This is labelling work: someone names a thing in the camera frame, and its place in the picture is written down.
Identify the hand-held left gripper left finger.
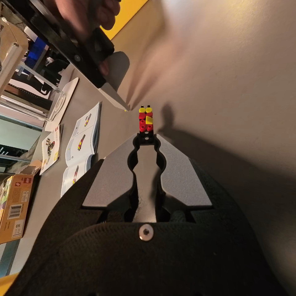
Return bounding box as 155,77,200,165
82,134,141,208

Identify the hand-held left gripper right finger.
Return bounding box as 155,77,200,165
154,134,213,208

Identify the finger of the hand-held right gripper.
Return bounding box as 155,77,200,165
99,81,132,112

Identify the black red yellow lego assembly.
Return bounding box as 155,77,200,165
138,105,155,146

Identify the cardboard lego box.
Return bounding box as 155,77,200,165
0,165,41,244

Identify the person's right hand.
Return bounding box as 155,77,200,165
55,0,121,31

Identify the black office chair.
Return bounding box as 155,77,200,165
43,59,70,86

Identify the stack of blue bins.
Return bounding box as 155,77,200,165
27,37,50,70

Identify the light blue instruction booklet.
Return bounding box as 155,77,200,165
61,101,102,199

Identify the yellow plastic bin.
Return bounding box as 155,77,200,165
0,272,20,296
106,0,149,41

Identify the white picture-cover instruction booklet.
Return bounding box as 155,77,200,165
39,124,64,176

